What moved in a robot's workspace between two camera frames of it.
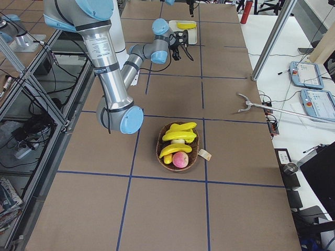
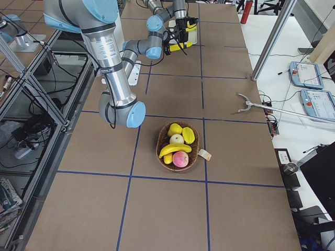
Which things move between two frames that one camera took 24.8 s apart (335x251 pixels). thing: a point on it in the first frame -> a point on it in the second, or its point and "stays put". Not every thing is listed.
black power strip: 272,126 stays put
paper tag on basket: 204,154 stays put
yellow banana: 177,147 stays put
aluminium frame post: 287,8 stays put
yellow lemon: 189,136 -> 174,128
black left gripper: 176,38 -> 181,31
